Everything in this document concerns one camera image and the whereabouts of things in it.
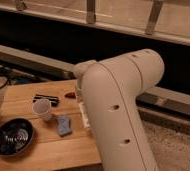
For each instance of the small white bottle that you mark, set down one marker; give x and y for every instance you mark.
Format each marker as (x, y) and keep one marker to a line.
(85, 119)

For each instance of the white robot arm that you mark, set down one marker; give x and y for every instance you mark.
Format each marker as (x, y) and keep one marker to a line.
(108, 91)

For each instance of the black bowl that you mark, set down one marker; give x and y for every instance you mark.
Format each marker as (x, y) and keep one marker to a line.
(15, 136)

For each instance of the metal rail bracket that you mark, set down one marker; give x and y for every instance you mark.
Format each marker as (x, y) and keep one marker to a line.
(153, 17)
(90, 11)

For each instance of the white plastic cup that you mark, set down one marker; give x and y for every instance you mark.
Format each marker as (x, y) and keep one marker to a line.
(43, 109)

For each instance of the small dark red object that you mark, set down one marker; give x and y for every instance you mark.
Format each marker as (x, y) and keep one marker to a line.
(70, 95)

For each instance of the metal rail bracket middle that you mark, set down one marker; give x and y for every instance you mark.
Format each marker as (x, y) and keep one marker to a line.
(90, 11)

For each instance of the metal rail bracket right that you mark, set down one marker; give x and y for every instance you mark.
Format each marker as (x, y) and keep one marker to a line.
(153, 17)

